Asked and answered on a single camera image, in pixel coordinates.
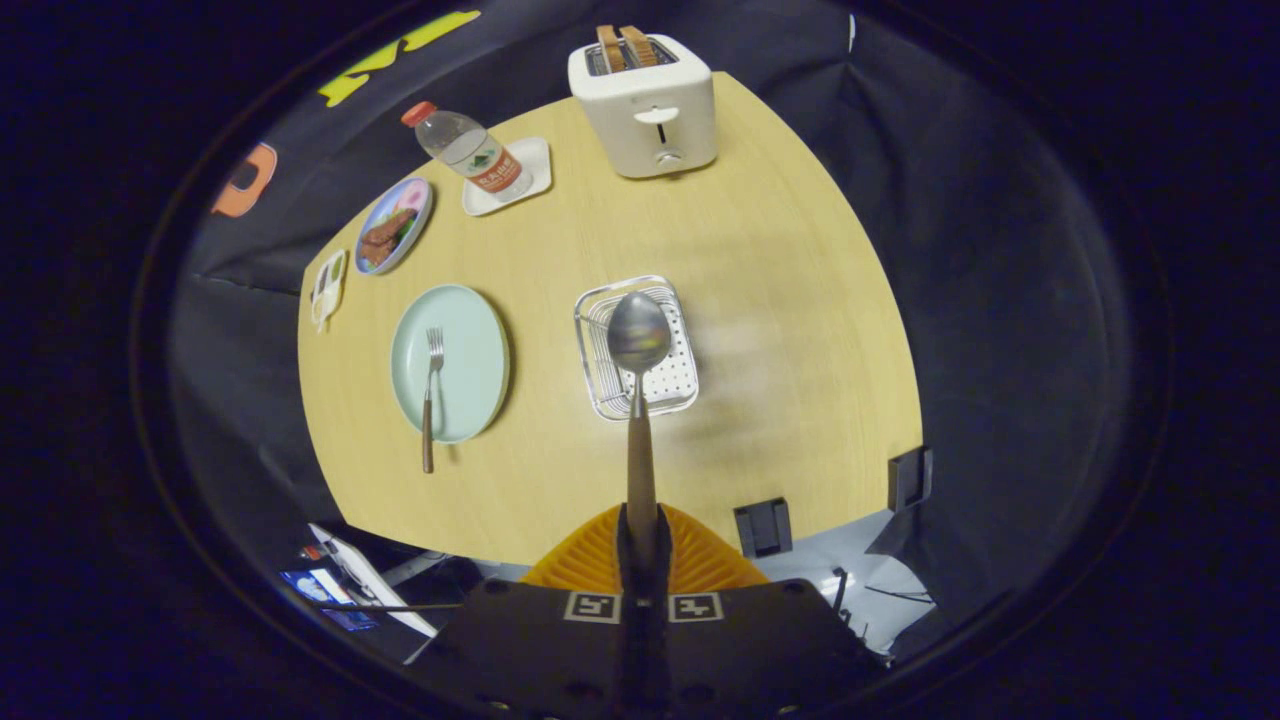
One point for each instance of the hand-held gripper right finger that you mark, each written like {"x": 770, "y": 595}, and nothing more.
{"x": 658, "y": 612}

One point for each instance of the brown toast slice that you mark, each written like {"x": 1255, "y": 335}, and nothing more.
{"x": 640, "y": 46}
{"x": 610, "y": 48}

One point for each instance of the white toaster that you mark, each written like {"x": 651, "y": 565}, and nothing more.
{"x": 650, "y": 110}

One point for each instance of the clear red-capped water bottle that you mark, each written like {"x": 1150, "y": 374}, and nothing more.
{"x": 470, "y": 150}

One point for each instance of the black table clamp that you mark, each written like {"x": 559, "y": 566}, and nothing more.
{"x": 762, "y": 527}
{"x": 908, "y": 478}

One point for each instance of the pale green plate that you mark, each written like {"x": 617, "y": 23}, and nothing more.
{"x": 470, "y": 360}

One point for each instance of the brown meat slices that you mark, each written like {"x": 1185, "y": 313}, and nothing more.
{"x": 385, "y": 235}

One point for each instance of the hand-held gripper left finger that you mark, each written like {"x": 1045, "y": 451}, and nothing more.
{"x": 630, "y": 612}

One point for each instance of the white divided sauce dish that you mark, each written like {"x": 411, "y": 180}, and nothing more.
{"x": 328, "y": 290}

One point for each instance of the blue patterned plate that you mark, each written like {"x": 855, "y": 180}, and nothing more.
{"x": 410, "y": 195}

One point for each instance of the blue-screen tablet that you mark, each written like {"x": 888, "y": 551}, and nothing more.
{"x": 325, "y": 592}

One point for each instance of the white flat board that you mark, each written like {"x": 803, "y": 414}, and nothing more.
{"x": 370, "y": 580}

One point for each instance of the white square coaster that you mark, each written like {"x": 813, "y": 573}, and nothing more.
{"x": 535, "y": 160}

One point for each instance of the clear perforated tray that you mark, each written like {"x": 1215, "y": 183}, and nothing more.
{"x": 672, "y": 385}

